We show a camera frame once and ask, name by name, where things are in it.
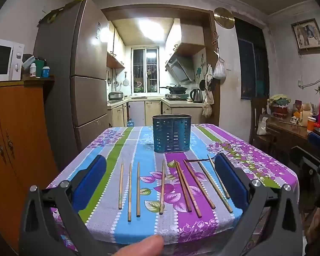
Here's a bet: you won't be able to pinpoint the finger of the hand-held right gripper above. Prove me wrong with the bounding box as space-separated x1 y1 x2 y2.
291 145 320 176
307 131 320 151

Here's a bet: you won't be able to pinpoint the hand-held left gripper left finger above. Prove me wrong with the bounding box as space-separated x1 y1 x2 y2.
18 154 107 256

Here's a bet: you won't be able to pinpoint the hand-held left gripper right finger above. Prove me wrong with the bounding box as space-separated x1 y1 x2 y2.
215 153 303 256

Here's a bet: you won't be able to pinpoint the light bamboo chopstick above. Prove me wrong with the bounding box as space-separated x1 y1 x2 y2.
159 160 166 215
128 163 132 222
136 161 141 217
197 161 233 214
118 159 124 210
207 155 230 199

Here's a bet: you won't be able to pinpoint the blue perforated utensil holder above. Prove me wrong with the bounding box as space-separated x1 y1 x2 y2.
152 114 192 154

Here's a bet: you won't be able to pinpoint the person's right hand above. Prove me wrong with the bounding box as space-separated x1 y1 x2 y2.
306 205 320 247

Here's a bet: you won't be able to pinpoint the person's left hand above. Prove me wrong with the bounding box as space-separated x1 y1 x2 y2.
107 235 164 256

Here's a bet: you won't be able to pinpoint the orange cup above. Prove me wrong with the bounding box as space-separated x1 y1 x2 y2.
307 116 317 133

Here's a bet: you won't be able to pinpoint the dark wooden side table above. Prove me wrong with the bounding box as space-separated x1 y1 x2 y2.
265 115 320 166

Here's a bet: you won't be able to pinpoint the white carton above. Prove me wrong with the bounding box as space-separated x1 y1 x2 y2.
300 103 312 126

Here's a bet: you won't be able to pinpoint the floral striped tablecloth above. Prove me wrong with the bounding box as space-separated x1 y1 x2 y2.
47 123 299 256

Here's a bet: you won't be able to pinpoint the basket with cloth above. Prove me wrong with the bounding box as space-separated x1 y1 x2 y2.
268 94 292 118

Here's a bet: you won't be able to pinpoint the dark wooden chair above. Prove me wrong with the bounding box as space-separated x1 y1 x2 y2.
249 97 272 152

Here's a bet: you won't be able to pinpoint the hanging cloths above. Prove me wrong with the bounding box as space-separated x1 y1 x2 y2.
202 64 215 118

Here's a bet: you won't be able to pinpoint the orange wooden cabinet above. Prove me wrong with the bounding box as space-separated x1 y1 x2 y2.
0 76 59 251

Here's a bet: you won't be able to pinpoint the cream kitchen base cabinets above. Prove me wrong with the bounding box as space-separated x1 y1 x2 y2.
107 99 204 128

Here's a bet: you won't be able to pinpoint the steel electric kettle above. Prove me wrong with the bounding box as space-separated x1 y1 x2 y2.
190 89 204 103

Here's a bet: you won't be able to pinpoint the gas stove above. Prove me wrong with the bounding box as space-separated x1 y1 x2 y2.
164 92 190 100

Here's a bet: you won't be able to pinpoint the dark window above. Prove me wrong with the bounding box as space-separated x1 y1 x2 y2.
234 17 270 100

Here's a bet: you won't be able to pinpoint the black wok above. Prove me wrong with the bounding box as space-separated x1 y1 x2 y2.
159 84 188 93

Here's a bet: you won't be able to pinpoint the white hanging plastic bag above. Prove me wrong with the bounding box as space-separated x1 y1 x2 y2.
213 55 227 80

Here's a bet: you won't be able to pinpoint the brown refrigerator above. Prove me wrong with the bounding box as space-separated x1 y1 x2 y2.
33 0 110 163

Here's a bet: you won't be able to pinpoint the barred kitchen window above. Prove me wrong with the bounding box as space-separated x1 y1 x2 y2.
131 47 160 94

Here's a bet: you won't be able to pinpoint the green container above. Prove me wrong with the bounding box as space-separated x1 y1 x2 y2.
33 58 46 77

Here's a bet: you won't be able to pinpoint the white microwave oven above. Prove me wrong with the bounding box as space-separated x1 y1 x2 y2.
0 37 25 83

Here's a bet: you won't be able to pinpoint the ceiling light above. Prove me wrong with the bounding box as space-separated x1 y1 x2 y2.
137 19 163 36

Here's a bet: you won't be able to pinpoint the wall cable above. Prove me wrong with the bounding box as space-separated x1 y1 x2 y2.
298 72 320 89

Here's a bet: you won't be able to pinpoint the framed wall picture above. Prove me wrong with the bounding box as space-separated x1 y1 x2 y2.
291 19 320 54

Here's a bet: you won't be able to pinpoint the flower wall sticker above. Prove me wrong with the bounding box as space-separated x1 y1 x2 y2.
196 53 206 79

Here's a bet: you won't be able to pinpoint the cream wall cabinet row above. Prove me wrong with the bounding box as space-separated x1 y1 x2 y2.
107 23 126 69

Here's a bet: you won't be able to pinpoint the wall cabinet above hood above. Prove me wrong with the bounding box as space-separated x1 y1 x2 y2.
165 19 206 57

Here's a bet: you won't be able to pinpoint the gold round wall plate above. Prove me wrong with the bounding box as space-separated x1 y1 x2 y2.
213 7 235 29

